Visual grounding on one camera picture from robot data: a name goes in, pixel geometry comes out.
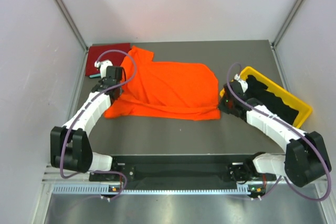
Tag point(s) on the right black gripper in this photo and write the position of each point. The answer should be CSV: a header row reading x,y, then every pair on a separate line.
x,y
222,107

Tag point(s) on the orange t shirt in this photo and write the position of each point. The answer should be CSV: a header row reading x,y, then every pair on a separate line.
x,y
165,89

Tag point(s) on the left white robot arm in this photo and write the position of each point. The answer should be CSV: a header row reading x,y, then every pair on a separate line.
x,y
69,144

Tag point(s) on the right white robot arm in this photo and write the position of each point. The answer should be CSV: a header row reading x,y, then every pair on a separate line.
x,y
305,158

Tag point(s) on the folded teal t shirt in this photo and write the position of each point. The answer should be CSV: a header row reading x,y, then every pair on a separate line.
x,y
94,76

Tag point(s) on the black t shirt in bin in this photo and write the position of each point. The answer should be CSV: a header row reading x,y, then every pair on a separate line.
x,y
274,104

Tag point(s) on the folded red t shirt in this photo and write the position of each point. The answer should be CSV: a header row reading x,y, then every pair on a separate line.
x,y
115,57

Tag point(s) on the yellow plastic bin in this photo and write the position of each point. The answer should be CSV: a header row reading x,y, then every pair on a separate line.
x,y
294,95

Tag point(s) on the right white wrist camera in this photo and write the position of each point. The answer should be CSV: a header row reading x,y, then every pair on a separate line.
x,y
240,79

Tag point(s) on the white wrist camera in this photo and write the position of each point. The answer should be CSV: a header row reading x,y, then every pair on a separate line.
x,y
240,79
102,67

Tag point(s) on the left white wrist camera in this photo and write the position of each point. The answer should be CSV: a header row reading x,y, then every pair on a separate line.
x,y
102,67

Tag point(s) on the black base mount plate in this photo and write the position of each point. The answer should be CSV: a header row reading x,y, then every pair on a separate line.
x,y
198,171

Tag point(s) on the grey slotted cable duct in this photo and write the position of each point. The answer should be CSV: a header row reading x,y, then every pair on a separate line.
x,y
106,189

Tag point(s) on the left aluminium frame post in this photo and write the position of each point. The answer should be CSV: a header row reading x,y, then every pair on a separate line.
x,y
69,20

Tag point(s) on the aluminium frame post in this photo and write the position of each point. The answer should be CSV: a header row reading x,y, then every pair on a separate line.
x,y
69,20
287,22

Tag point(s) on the right aluminium frame post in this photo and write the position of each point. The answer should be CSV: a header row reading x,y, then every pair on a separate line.
x,y
287,22

